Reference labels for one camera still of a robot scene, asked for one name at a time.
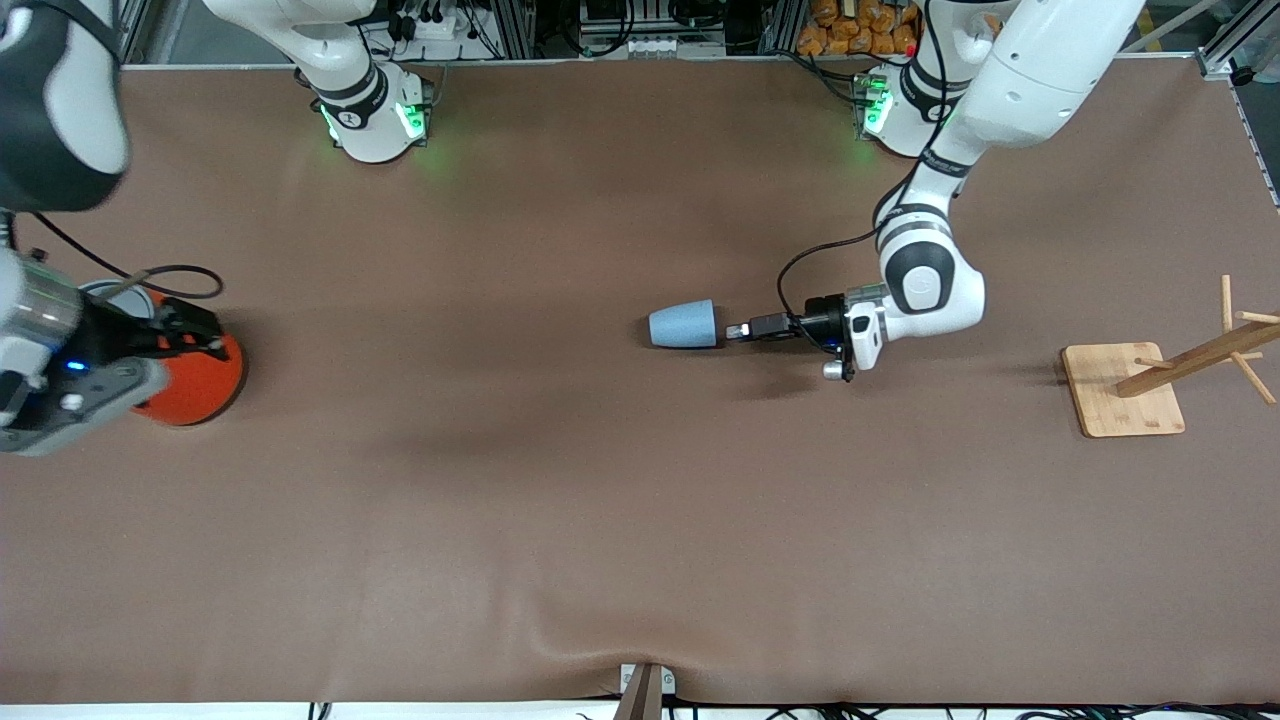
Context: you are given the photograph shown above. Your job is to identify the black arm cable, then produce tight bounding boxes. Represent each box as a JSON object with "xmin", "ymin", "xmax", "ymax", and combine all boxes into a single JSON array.
[
  {"xmin": 8, "ymin": 210, "xmax": 224, "ymax": 301},
  {"xmin": 777, "ymin": 150, "xmax": 963, "ymax": 323}
]

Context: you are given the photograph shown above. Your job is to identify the orange can with grey lid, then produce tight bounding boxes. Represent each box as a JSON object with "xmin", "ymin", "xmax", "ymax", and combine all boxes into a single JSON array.
[{"xmin": 78, "ymin": 280, "xmax": 245, "ymax": 427}]

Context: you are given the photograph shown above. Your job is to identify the aluminium frame post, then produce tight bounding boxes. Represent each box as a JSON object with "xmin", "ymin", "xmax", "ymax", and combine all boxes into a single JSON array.
[
  {"xmin": 1195, "ymin": 0, "xmax": 1280, "ymax": 81},
  {"xmin": 115, "ymin": 0, "xmax": 161, "ymax": 69}
]

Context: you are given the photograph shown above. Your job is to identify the white power strip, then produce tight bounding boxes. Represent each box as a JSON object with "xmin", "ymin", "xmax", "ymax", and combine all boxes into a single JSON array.
[{"xmin": 385, "ymin": 8, "xmax": 473, "ymax": 41}]

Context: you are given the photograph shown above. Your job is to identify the metal table clamp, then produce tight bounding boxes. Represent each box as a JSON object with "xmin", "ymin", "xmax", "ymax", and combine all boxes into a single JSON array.
[{"xmin": 614, "ymin": 663, "xmax": 677, "ymax": 720}]

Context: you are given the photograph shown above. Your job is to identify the wooden cup rack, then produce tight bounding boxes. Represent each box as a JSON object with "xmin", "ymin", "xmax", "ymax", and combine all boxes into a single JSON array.
[{"xmin": 1062, "ymin": 275, "xmax": 1280, "ymax": 439}]

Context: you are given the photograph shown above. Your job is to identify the brown table mat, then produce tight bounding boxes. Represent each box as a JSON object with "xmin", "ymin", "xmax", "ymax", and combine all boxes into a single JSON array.
[{"xmin": 0, "ymin": 57, "xmax": 1280, "ymax": 706}]

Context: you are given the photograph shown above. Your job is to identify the light blue plastic cup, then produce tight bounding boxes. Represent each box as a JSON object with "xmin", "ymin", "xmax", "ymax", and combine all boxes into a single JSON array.
[{"xmin": 649, "ymin": 299, "xmax": 720, "ymax": 349}]

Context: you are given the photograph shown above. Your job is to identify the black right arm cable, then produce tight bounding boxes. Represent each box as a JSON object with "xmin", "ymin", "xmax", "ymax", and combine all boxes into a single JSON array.
[{"xmin": 8, "ymin": 210, "xmax": 224, "ymax": 301}]

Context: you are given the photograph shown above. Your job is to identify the orange snack bags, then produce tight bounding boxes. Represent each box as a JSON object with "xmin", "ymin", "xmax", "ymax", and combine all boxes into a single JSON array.
[{"xmin": 797, "ymin": 0, "xmax": 921, "ymax": 57}]

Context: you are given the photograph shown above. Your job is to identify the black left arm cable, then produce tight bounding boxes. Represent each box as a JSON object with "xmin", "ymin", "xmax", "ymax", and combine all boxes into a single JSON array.
[{"xmin": 777, "ymin": 150, "xmax": 963, "ymax": 323}]

